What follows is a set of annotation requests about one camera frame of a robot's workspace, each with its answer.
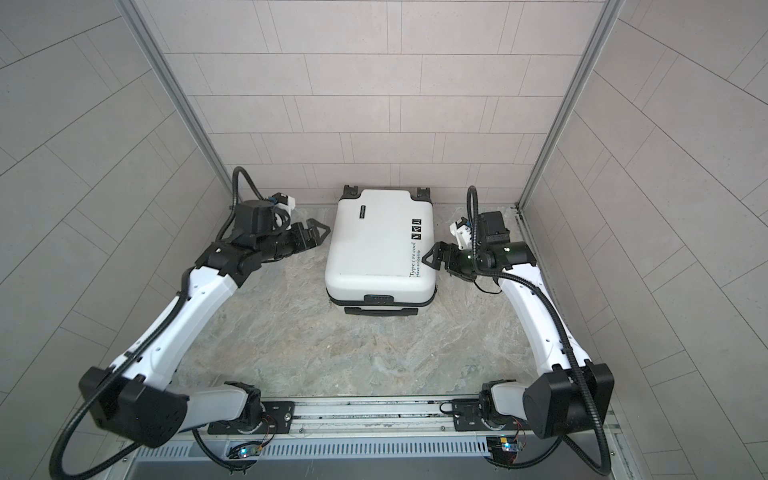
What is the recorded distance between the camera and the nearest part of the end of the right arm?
1.73 ft

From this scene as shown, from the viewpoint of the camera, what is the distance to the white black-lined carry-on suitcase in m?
0.77

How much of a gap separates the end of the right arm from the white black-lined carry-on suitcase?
1.0 inches
